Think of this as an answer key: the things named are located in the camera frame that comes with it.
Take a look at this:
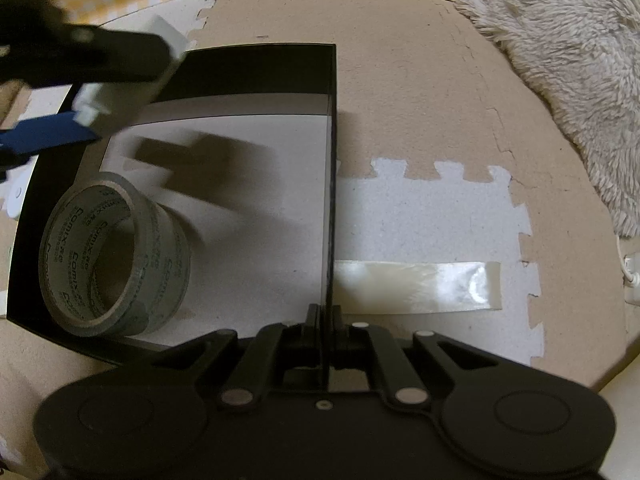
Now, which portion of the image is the white foam mat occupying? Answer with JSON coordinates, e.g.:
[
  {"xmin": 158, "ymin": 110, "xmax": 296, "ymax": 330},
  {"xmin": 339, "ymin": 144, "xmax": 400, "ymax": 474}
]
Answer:
[{"xmin": 332, "ymin": 157, "xmax": 547, "ymax": 367}]

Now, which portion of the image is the white cable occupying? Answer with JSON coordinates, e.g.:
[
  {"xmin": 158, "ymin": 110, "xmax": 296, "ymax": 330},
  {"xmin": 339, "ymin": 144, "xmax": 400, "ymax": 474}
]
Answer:
[{"xmin": 616, "ymin": 234, "xmax": 640, "ymax": 306}]

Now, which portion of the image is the tan foam mat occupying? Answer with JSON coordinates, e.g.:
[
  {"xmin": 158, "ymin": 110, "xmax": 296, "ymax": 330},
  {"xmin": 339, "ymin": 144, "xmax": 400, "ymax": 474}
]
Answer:
[{"xmin": 0, "ymin": 0, "xmax": 640, "ymax": 411}]

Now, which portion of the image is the white plastic holder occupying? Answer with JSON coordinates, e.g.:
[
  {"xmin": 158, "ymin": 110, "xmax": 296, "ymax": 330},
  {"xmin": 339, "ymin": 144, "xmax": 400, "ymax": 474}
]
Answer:
[{"xmin": 71, "ymin": 15, "xmax": 189, "ymax": 129}]

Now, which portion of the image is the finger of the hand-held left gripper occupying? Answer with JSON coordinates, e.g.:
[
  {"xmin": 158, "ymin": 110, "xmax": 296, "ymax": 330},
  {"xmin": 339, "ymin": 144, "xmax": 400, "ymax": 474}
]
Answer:
[
  {"xmin": 0, "ymin": 111, "xmax": 99, "ymax": 172},
  {"xmin": 66, "ymin": 24, "xmax": 174, "ymax": 84}
]

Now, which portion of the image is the clear tape strip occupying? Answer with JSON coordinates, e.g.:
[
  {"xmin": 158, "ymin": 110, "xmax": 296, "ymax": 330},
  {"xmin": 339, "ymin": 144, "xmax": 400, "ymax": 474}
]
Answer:
[{"xmin": 332, "ymin": 259, "xmax": 502, "ymax": 316}]

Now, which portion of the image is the white plastic piece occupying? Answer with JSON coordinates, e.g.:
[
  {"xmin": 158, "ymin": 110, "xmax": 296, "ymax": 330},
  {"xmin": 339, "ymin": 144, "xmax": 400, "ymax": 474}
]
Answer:
[{"xmin": 2, "ymin": 164, "xmax": 37, "ymax": 221}]

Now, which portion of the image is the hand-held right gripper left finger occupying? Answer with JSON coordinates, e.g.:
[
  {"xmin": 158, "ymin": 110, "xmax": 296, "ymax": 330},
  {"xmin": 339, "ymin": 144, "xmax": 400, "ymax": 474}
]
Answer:
[{"xmin": 154, "ymin": 304, "xmax": 322, "ymax": 409}]

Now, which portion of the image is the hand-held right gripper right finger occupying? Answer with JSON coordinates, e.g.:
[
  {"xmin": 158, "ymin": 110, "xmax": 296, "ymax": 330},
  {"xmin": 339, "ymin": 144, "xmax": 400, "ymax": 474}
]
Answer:
[{"xmin": 329, "ymin": 305, "xmax": 502, "ymax": 407}]

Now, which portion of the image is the cream fluffy blanket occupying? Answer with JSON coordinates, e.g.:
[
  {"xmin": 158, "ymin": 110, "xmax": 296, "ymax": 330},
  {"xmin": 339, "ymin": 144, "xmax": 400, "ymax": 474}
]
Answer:
[{"xmin": 454, "ymin": 0, "xmax": 640, "ymax": 239}]

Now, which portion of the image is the black cardboard box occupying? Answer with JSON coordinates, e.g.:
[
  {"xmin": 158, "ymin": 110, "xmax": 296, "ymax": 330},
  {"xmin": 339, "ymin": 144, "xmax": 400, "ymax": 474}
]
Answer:
[{"xmin": 7, "ymin": 42, "xmax": 340, "ymax": 394}]

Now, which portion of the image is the clear packing tape roll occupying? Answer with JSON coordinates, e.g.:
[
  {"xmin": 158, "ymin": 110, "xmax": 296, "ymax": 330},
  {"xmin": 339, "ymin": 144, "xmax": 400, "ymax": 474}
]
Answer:
[{"xmin": 39, "ymin": 172, "xmax": 194, "ymax": 338}]

